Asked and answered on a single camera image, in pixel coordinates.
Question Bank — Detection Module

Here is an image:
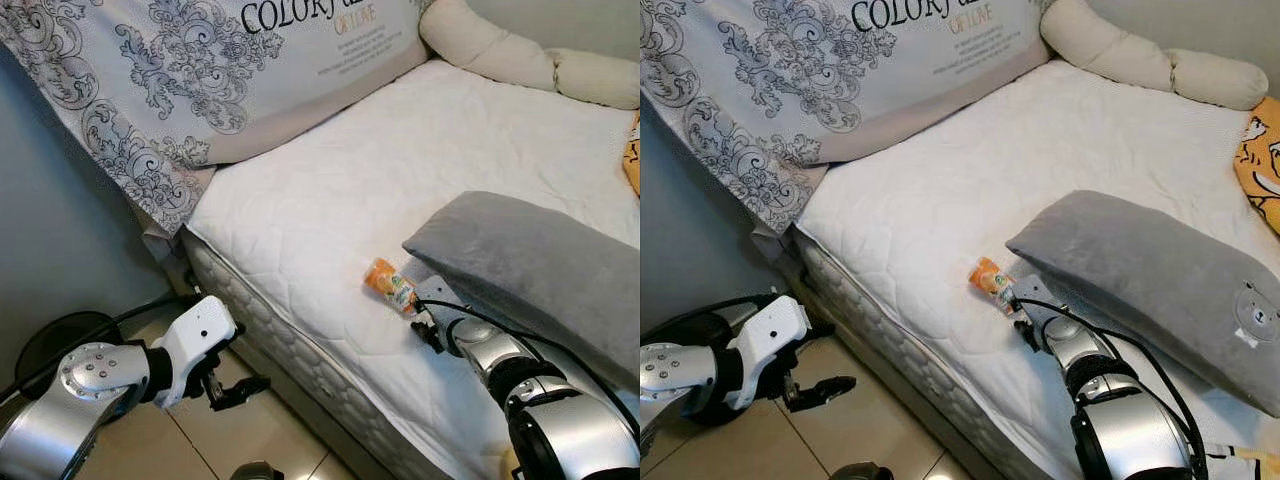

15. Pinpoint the small orange bottle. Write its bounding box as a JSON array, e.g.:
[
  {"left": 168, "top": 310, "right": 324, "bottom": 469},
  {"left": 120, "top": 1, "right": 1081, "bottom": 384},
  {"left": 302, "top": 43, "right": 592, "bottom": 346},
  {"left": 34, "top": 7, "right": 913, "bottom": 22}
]
[
  {"left": 362, "top": 257, "right": 422, "bottom": 318},
  {"left": 966, "top": 256, "right": 1020, "bottom": 317}
]

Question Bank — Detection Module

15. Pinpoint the grey bear pillow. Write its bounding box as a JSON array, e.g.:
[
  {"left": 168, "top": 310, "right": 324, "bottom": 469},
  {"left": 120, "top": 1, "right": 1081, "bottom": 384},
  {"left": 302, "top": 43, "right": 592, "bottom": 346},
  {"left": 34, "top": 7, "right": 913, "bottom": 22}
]
[
  {"left": 402, "top": 190, "right": 641, "bottom": 393},
  {"left": 1005, "top": 189, "right": 1280, "bottom": 420}
]

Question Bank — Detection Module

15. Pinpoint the yellow egg cartoon blanket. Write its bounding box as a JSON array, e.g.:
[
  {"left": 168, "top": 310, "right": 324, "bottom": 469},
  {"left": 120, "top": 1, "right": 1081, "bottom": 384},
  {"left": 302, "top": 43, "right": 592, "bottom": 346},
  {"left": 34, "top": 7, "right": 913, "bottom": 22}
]
[
  {"left": 622, "top": 110, "right": 641, "bottom": 198},
  {"left": 1203, "top": 97, "right": 1280, "bottom": 480}
]

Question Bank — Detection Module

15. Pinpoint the black round floor object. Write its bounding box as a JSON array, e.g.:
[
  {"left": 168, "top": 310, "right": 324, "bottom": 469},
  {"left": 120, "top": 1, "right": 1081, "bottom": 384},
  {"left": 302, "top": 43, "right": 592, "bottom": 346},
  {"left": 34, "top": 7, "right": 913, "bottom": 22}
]
[
  {"left": 648, "top": 308, "right": 793, "bottom": 428},
  {"left": 14, "top": 309, "right": 123, "bottom": 393}
]

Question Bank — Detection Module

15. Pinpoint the white quilted mattress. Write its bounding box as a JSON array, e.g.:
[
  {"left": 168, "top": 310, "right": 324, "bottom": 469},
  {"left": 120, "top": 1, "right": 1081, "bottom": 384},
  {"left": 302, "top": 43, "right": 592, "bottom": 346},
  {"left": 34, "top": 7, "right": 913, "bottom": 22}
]
[
  {"left": 183, "top": 57, "right": 641, "bottom": 480},
  {"left": 795, "top": 57, "right": 1280, "bottom": 480}
]

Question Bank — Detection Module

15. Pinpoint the cream knotted bolster pillow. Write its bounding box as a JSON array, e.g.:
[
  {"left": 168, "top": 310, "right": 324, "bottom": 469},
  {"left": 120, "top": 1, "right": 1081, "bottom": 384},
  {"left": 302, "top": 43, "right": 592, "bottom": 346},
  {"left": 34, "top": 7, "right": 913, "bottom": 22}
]
[
  {"left": 419, "top": 0, "right": 641, "bottom": 112},
  {"left": 1039, "top": 0, "right": 1270, "bottom": 112}
]

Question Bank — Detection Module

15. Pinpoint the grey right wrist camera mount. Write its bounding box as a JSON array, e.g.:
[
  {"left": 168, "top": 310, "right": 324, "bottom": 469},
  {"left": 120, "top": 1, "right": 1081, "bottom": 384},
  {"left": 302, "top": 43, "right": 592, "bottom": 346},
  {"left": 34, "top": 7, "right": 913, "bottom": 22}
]
[
  {"left": 1012, "top": 275, "right": 1069, "bottom": 331},
  {"left": 413, "top": 274, "right": 466, "bottom": 331}
]

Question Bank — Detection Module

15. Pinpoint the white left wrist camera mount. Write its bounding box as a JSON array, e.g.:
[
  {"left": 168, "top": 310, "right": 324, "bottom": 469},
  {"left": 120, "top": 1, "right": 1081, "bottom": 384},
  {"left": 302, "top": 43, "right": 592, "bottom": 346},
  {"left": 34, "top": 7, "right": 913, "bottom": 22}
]
[
  {"left": 721, "top": 294, "right": 814, "bottom": 412},
  {"left": 150, "top": 294, "right": 245, "bottom": 410}
]

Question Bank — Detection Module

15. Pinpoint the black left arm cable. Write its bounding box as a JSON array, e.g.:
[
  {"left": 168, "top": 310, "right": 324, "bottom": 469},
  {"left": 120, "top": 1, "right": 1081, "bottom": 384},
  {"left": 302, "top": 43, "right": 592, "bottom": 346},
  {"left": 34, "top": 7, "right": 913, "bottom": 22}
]
[
  {"left": 645, "top": 293, "right": 779, "bottom": 336},
  {"left": 100, "top": 292, "right": 191, "bottom": 336}
]

